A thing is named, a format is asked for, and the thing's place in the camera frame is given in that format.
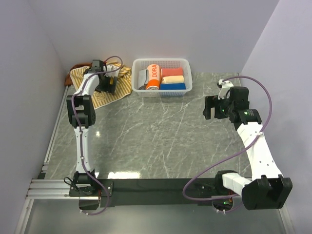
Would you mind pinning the brown crumpled towel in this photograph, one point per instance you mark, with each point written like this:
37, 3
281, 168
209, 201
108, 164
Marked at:
68, 81

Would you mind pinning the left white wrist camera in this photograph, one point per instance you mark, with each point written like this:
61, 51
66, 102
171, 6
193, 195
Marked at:
109, 68

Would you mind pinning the aluminium rail frame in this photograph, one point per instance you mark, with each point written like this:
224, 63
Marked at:
61, 216

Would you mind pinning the grey rolled towel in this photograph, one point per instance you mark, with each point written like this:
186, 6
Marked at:
143, 79

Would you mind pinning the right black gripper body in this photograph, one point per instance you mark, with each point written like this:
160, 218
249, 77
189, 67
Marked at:
224, 107

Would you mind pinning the white plastic basket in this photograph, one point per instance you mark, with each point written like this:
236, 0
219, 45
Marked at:
143, 63

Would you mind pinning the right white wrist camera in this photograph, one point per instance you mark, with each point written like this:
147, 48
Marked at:
224, 88

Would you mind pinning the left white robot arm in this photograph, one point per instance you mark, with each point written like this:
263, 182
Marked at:
82, 117

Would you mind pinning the yellow striped Doraemon towel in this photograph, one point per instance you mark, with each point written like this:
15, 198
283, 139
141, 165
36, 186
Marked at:
123, 87

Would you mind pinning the cream rolled towel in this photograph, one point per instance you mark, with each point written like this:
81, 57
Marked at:
173, 79

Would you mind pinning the orange white rolled towel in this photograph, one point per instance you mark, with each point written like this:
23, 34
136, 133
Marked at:
154, 77

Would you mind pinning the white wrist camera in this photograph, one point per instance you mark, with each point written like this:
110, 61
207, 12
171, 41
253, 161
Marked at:
224, 88
109, 68

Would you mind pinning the blue rolled towel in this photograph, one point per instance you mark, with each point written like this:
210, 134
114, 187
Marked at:
172, 86

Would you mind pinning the red rolled towel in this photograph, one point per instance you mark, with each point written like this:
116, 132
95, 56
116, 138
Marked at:
166, 72

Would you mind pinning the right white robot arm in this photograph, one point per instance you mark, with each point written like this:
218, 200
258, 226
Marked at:
268, 188

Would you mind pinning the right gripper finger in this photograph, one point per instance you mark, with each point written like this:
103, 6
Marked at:
210, 101
207, 113

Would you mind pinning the black base beam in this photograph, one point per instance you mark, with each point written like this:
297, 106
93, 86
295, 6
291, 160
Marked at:
164, 191

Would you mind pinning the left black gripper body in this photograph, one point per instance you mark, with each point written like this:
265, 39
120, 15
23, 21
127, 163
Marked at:
105, 85

